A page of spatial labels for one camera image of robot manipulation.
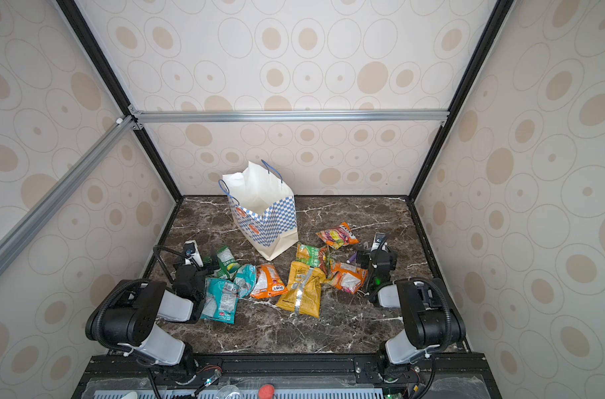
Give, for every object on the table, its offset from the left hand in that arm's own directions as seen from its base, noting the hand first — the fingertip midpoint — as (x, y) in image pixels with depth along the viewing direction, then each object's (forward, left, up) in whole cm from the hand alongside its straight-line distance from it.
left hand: (205, 245), depth 89 cm
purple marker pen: (+3, -56, -11) cm, 57 cm away
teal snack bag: (-11, -15, -4) cm, 19 cm away
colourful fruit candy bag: (+9, -49, -6) cm, 51 cm away
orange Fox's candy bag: (-12, -24, -5) cm, 27 cm away
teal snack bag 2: (-17, -8, -7) cm, 20 cm away
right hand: (+2, -67, -3) cm, 67 cm away
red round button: (-43, -26, -7) cm, 51 cm away
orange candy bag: (-8, -52, -7) cm, 53 cm away
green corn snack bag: (+2, -37, -8) cm, 38 cm away
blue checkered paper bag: (+6, -22, +14) cm, 27 cm away
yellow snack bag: (-15, -36, -5) cm, 39 cm away
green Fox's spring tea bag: (-2, -7, -8) cm, 11 cm away
